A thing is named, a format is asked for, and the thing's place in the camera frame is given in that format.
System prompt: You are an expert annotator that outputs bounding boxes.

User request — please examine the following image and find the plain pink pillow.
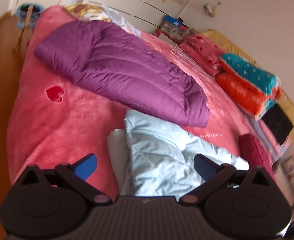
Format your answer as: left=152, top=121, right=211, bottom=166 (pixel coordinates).
left=178, top=42, right=223, bottom=77

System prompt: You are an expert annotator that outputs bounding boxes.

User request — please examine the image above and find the white wardrobe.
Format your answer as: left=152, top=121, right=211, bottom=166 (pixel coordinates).
left=83, top=0, right=205, bottom=33

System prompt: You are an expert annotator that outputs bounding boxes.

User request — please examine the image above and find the light blue down jacket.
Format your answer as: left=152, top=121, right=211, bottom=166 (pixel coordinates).
left=107, top=109, right=250, bottom=197

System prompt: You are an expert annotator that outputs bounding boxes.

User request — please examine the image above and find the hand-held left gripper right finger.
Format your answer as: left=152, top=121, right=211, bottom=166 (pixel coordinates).
left=179, top=153, right=278, bottom=207

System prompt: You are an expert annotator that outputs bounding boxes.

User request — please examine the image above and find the maroon quilted jacket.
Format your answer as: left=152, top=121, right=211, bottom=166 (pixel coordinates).
left=238, top=133, right=273, bottom=177

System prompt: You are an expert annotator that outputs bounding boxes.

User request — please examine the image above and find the folded pink bedding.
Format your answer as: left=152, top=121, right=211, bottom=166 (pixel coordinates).
left=252, top=119, right=293, bottom=161

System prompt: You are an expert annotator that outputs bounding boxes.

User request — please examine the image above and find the blue shoe box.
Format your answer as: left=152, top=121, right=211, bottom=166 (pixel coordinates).
left=163, top=15, right=183, bottom=27

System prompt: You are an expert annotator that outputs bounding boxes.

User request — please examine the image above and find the white cloth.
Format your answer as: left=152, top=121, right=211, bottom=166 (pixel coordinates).
left=103, top=6, right=144, bottom=36

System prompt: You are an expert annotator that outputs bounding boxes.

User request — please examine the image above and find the pink fleece blanket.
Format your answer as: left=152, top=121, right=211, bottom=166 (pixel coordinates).
left=7, top=6, right=275, bottom=198

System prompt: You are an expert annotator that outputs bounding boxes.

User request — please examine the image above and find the yellow printed cloth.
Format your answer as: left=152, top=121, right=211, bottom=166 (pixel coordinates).
left=63, top=3, right=113, bottom=23

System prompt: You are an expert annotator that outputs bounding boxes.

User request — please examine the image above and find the yellow star print headboard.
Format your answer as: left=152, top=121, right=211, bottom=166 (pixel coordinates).
left=201, top=29, right=294, bottom=142

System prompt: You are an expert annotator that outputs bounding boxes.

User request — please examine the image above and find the grey shoe box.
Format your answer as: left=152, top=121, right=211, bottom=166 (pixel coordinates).
left=161, top=22, right=178, bottom=33

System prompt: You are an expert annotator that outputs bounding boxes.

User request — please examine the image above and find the purple down jacket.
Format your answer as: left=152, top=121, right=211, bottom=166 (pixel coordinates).
left=35, top=20, right=211, bottom=127

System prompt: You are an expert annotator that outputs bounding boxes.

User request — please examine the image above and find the wall ornament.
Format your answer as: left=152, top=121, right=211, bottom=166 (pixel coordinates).
left=203, top=2, right=223, bottom=18

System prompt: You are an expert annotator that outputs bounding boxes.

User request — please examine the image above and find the black folded cloth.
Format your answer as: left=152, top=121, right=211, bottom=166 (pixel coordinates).
left=261, top=103, right=294, bottom=146

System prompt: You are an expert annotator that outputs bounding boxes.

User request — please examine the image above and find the teal and orange folded quilt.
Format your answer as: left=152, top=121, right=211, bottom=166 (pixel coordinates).
left=215, top=53, right=283, bottom=121

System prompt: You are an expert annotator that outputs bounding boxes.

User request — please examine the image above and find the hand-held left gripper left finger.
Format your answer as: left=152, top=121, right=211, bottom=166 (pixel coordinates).
left=16, top=153, right=113, bottom=207

